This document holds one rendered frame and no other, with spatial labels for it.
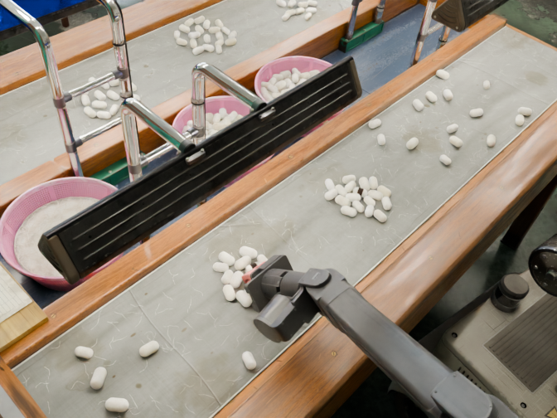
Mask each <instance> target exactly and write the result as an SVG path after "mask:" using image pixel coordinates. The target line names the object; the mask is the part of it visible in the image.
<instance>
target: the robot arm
mask: <svg viewBox="0 0 557 418"><path fill-rule="evenodd" d="M241 278H242V280H243V281H244V282H245V284H244V288H245V291H246V293H247V294H249V295H250V297H251V298H252V300H253V303H252V304H251V305H252V307H253V309H254V311H256V312H257V313H259V314H258V316H257V317H256V318H255V319H254V325H255V327H256V328H257V329H258V330H259V331H260V332H261V333H262V334H263V335H264V336H265V337H266V338H268V339H269V340H271V341H273V342H275V343H280V342H281V341H282V342H287V341H288V340H290V339H291V338H292V337H293V335H294V334H295V333H296V332H297V331H298V330H299V329H300V328H301V327H302V326H303V325H304V324H305V323H310V322H311V321H312V319H313V318H314V316H315V315H316V314H317V313H320V314H321V315H322V316H324V317H325V318H326V319H327V320H328V321H329V322H330V323H331V324H332V325H333V326H334V327H335V328H336V329H339V330H340V331H341V332H342V333H344V334H345V335H346V336H347V337H348V338H349V339H350V340H351V341H352V342H353V343H354V344H355V345H356V346H357V347H358V348H359V349H360V350H361V351H362V352H363V353H364V354H365V355H366V356H367V357H368V358H369V359H370V360H371V361H372V362H373V363H374V364H375V365H376V366H377V367H378V368H379V369H380V370H381V371H382V372H383V373H384V374H385V375H386V376H387V377H388V378H389V379H390V380H391V381H392V382H393V383H394V384H395V385H396V386H397V387H398V388H399V389H400V390H401V391H402V392H403V393H404V394H405V395H406V396H407V397H408V398H409V399H410V400H411V401H412V402H413V403H414V404H415V405H416V406H417V407H418V408H419V409H420V410H421V411H422V412H423V413H424V414H425V415H426V416H427V417H428V418H520V417H519V416H518V415H517V414H515V413H514V412H513V411H512V410H511V409H510V408H509V407H508V406H507V405H506V404H504V403H503V402H502V401H501V400H500V399H499V398H497V397H495V396H493V395H490V394H486V393H485V392H484V391H482V390H481V389H480V388H479V387H477V386H476V385H475V384H473V383H472V382H471V381H470V380H468V379H467V378H466V377H465V376H464V375H463V374H462V373H460V372H459V371H455V372H454V371H453V370H451V369H450V368H449V367H447V366H446V365H445V364H444V363H442V362H441V361H440V360H439V359H437V358H436V357H435V356H434V355H433V354H432V353H431V352H429V351H428V350H427V349H426V348H424V347H423V346H422V345H421V344H419V343H418V342H417V341H415V340H414V339H413V338H412V337H410V336H409V335H408V334H407V333H406V332H405V331H404V330H403V329H401V328H400V327H399V326H397V325H396V324H395V323H394V322H392V321H391V320H390V319H389V318H387V317H386V316H385V315H384V314H383V313H382V312H381V311H379V310H378V309H377V308H376V307H374V306H373V305H372V304H371V303H369V302H368V301H367V300H366V299H365V298H364V297H363V296H362V294H361V293H360V292H359V291H358V290H357V289H356V288H355V287H354V286H352V285H351V284H350V283H348V281H347V280H346V278H345V277H344V276H343V275H341V274H340V273H339V272H338V271H336V270H335V269H333V268H326V269H323V270H321V269H315V268H309V270H308V271H307V272H306V273H305V272H298V271H293V268H292V266H291V265H290V262H289V260H288V257H287V256H286V255H273V256H272V257H271V258H269V259H268V260H267V261H264V262H262V263H261V264H259V265H257V266H256V267H254V268H253V269H252V270H250V271H249V272H247V273H246V274H244V275H242V276H241Z"/></svg>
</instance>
